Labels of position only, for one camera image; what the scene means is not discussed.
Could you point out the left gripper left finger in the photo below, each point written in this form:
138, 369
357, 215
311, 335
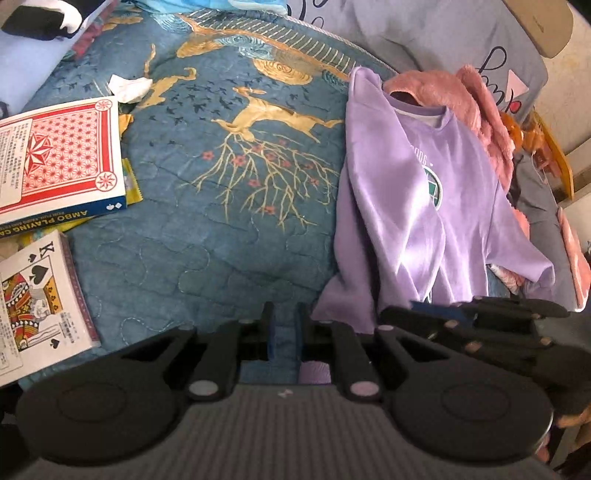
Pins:
222, 353

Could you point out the crumpled white tissue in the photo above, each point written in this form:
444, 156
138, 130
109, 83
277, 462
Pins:
128, 91

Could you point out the purple sweatshirt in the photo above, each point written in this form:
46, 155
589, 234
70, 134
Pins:
421, 213

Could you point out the grey cloth on armrest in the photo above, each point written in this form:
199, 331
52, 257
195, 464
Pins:
530, 194

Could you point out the pink towel on armrest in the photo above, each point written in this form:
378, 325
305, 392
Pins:
579, 265

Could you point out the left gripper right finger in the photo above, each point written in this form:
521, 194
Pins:
332, 353

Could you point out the black white garment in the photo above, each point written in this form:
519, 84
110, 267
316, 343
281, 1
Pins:
47, 20

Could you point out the grey printed sofa cover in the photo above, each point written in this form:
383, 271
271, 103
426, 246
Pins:
440, 35

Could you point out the red playing card box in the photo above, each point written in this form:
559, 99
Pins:
61, 163

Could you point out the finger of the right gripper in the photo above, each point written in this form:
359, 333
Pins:
438, 318
513, 305

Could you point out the tan rectangular cushion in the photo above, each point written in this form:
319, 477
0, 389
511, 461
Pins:
548, 23

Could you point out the pink fleece garment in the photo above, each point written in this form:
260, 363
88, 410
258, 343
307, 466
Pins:
467, 96

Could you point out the blue gold patterned quilt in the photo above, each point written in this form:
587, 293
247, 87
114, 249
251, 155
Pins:
237, 149

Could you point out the king of spades card box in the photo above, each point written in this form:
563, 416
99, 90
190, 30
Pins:
44, 316

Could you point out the person's right hand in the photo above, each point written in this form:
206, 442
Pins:
568, 434

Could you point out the folded pink towel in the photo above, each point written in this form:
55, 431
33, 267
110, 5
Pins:
512, 281

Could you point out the light blue folded garment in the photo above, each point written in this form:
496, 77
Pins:
27, 63

